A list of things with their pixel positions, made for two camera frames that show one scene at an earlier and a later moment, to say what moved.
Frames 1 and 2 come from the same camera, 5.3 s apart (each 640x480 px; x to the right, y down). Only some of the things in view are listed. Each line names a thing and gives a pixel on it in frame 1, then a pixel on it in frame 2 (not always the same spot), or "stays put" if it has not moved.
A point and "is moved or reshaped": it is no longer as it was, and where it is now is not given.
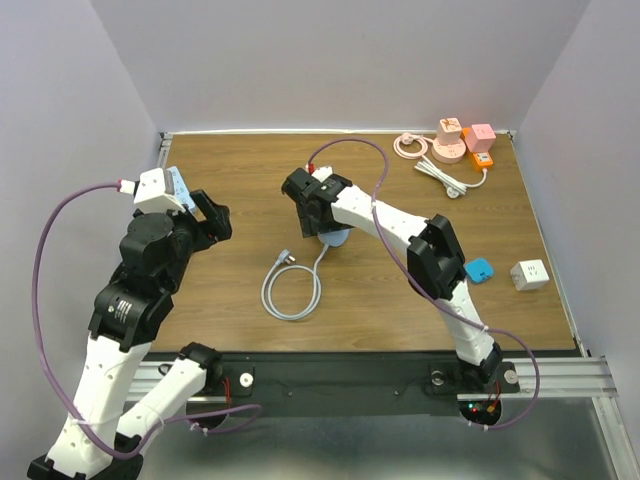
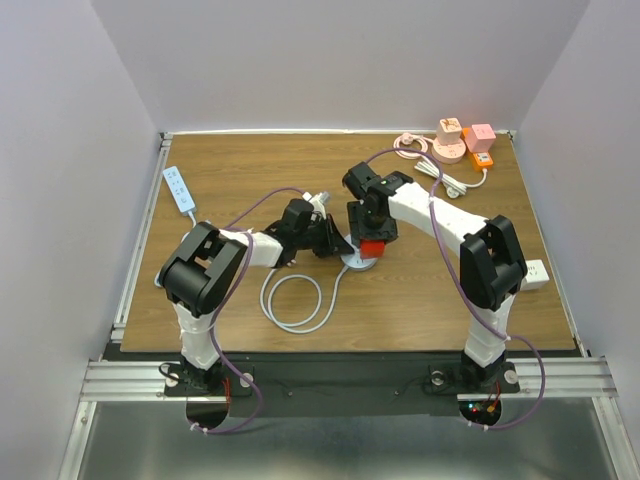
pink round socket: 448,154 stays put
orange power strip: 479,160 stays put
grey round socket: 334,238 is moved or reshaped
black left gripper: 214,228 -> 333,244
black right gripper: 311,227 -> 386,231
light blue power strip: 181,190 stays put
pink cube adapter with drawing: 449,131 stays put
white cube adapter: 529,274 stays put
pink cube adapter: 480,138 stays put
